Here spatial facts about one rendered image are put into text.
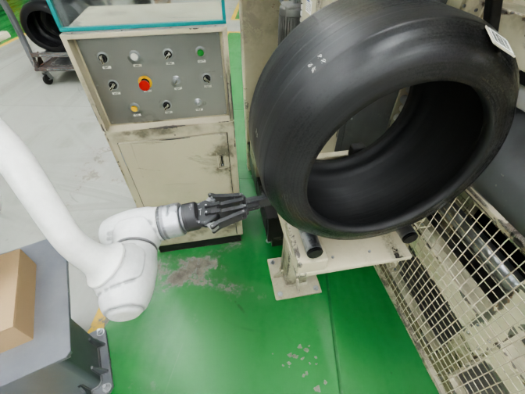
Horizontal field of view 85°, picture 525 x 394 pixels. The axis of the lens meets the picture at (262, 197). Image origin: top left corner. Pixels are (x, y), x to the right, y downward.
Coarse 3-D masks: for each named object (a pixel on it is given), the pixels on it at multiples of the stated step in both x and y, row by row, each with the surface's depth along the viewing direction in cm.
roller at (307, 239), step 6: (300, 234) 82; (306, 234) 80; (306, 240) 79; (312, 240) 78; (318, 240) 79; (306, 246) 78; (312, 246) 77; (318, 246) 77; (306, 252) 78; (312, 252) 77; (318, 252) 77; (312, 258) 79
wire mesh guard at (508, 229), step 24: (480, 216) 80; (408, 264) 116; (480, 264) 82; (504, 264) 75; (408, 288) 118; (432, 288) 103; (480, 288) 83; (408, 312) 121; (432, 312) 106; (456, 312) 93; (480, 312) 84; (480, 336) 85; (456, 360) 96; (480, 360) 86; (504, 384) 79
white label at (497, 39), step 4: (488, 28) 46; (488, 32) 45; (492, 32) 46; (496, 32) 47; (492, 36) 45; (496, 36) 46; (500, 36) 47; (492, 40) 45; (496, 40) 45; (500, 40) 46; (504, 40) 47; (496, 44) 45; (500, 44) 45; (504, 44) 46; (508, 44) 48; (504, 48) 45; (508, 48) 46; (508, 52) 46; (512, 52) 47; (512, 56) 47
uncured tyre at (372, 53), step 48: (384, 0) 51; (432, 0) 51; (288, 48) 57; (336, 48) 47; (384, 48) 44; (432, 48) 44; (480, 48) 46; (288, 96) 51; (336, 96) 47; (432, 96) 80; (480, 96) 53; (288, 144) 53; (384, 144) 91; (432, 144) 83; (480, 144) 62; (288, 192) 60; (336, 192) 94; (384, 192) 89; (432, 192) 80
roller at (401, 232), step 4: (404, 228) 82; (408, 228) 81; (412, 228) 82; (400, 232) 82; (404, 232) 81; (408, 232) 81; (412, 232) 80; (400, 236) 82; (404, 236) 81; (408, 236) 80; (412, 236) 80; (416, 236) 81; (404, 240) 81; (408, 240) 82; (412, 240) 82
